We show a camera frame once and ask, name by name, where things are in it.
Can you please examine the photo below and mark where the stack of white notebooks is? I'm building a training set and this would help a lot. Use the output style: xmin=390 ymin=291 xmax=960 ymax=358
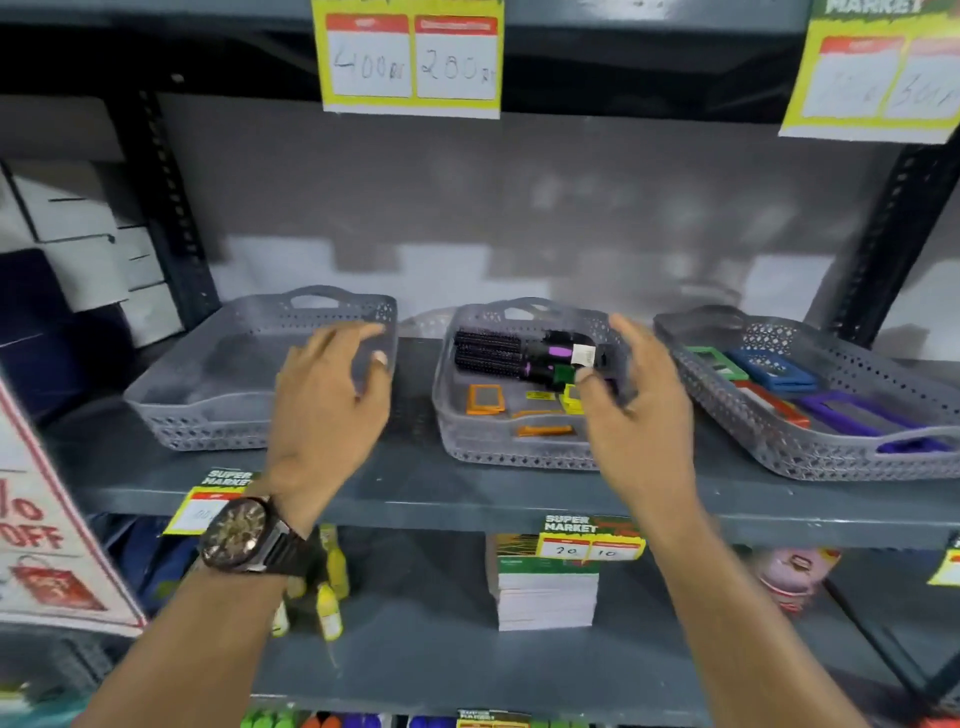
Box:
xmin=485 ymin=533 xmax=601 ymax=633

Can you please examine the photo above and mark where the empty grey perforated basket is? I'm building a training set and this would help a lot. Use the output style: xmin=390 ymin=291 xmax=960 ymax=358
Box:
xmin=123 ymin=285 xmax=399 ymax=453

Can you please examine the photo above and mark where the stack of dark blue boxes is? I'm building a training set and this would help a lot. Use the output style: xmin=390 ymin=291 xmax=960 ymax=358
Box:
xmin=0 ymin=247 xmax=138 ymax=425

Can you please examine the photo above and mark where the person's left hand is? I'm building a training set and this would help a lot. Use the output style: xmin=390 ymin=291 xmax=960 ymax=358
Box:
xmin=258 ymin=322 xmax=395 ymax=528

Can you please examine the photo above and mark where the purple framed mirror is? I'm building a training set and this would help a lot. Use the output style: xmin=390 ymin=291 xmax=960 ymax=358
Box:
xmin=797 ymin=389 xmax=955 ymax=456

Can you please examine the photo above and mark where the grey perforated basket with brushes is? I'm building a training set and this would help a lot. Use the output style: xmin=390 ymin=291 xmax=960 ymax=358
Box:
xmin=432 ymin=297 xmax=640 ymax=472

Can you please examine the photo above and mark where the person's right hand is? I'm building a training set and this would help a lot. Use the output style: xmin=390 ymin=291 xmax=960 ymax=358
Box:
xmin=573 ymin=313 xmax=696 ymax=528

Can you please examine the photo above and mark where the blue framed mirror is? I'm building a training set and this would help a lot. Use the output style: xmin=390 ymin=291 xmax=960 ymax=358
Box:
xmin=725 ymin=348 xmax=819 ymax=394

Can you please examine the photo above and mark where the stack of white boxes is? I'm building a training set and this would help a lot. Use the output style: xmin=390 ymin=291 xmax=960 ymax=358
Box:
xmin=0 ymin=156 xmax=186 ymax=351

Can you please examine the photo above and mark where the white red sale poster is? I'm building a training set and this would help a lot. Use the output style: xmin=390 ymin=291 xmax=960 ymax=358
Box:
xmin=0 ymin=371 xmax=148 ymax=640

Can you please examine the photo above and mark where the green framed mirror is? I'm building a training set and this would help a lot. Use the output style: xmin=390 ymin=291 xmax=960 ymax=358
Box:
xmin=683 ymin=344 xmax=750 ymax=382

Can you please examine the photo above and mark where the grey perforated basket with mirrors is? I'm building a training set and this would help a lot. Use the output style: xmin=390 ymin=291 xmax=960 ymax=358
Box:
xmin=653 ymin=304 xmax=960 ymax=483

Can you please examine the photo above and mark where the black wristwatch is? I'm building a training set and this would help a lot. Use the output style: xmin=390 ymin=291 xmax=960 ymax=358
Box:
xmin=198 ymin=493 xmax=321 ymax=580

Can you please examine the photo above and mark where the dark grey metal shelf rack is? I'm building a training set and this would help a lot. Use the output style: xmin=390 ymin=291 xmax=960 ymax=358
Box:
xmin=0 ymin=0 xmax=960 ymax=728

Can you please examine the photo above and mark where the person's left forearm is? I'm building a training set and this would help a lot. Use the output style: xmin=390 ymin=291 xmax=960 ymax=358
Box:
xmin=73 ymin=525 xmax=320 ymax=728

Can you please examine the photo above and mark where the small orange framed mirror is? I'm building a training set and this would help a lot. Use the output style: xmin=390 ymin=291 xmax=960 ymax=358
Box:
xmin=465 ymin=383 xmax=508 ymax=417

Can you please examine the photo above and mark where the red framed mirror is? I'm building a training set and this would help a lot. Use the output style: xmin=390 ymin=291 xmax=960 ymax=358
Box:
xmin=733 ymin=379 xmax=813 ymax=431

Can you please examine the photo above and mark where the row of coloured bottles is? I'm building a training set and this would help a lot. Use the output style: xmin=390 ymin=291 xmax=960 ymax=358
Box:
xmin=238 ymin=708 xmax=455 ymax=728

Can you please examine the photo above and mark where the black green round hair brush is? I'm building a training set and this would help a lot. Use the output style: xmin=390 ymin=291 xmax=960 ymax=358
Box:
xmin=455 ymin=355 xmax=580 ymax=390

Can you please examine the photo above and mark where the pink round container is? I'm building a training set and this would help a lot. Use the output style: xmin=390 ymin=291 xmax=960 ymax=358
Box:
xmin=748 ymin=545 xmax=843 ymax=618

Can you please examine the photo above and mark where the small yellow shelf label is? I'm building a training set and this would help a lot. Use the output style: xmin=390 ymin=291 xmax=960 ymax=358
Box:
xmin=162 ymin=468 xmax=261 ymax=537
xmin=927 ymin=535 xmax=960 ymax=588
xmin=534 ymin=513 xmax=647 ymax=563
xmin=455 ymin=708 xmax=531 ymax=728

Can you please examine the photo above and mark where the person's right forearm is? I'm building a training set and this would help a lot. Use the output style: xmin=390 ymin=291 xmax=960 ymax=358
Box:
xmin=628 ymin=483 xmax=873 ymax=728

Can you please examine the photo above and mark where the black purple round hair brush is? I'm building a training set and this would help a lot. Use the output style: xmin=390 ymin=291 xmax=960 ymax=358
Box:
xmin=453 ymin=329 xmax=610 ymax=370

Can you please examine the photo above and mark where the blue bag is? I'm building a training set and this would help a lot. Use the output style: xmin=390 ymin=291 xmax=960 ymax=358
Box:
xmin=111 ymin=516 xmax=202 ymax=618

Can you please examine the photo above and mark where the large yellow price sign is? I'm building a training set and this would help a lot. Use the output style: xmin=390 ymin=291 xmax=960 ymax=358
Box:
xmin=310 ymin=0 xmax=506 ymax=121
xmin=777 ymin=0 xmax=960 ymax=146

